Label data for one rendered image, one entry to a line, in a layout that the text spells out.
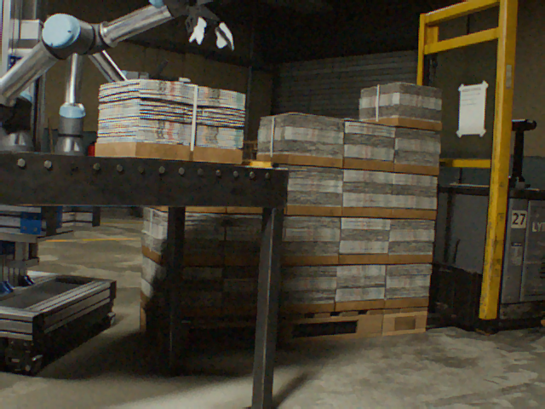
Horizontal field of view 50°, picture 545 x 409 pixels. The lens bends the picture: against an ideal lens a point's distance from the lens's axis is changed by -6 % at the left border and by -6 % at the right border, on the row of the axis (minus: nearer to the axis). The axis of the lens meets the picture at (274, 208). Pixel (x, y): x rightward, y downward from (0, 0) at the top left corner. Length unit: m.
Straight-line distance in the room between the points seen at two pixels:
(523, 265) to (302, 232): 1.36
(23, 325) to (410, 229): 1.91
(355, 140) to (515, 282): 1.24
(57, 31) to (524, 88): 7.95
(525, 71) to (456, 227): 5.90
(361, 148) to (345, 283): 0.65
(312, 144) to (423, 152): 0.65
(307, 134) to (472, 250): 1.31
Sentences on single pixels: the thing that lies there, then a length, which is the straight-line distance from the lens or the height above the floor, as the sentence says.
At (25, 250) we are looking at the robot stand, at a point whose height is 0.40.
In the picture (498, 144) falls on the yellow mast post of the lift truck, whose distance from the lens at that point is 3.30.
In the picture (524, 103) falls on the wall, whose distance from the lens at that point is 9.34.
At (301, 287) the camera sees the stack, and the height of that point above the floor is 0.27.
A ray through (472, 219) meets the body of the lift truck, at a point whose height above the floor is 0.60.
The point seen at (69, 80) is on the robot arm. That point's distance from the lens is 3.05.
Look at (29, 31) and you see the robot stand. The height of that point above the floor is 1.33.
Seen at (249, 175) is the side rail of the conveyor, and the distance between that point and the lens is 1.81.
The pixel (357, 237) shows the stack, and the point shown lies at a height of 0.51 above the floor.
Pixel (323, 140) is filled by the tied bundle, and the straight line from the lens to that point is 2.88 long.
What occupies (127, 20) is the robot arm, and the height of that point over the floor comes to 1.28.
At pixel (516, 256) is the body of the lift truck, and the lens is 3.50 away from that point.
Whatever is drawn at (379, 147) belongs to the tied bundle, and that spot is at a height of 0.95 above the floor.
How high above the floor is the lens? 0.78
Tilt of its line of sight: 3 degrees down
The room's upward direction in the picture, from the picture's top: 3 degrees clockwise
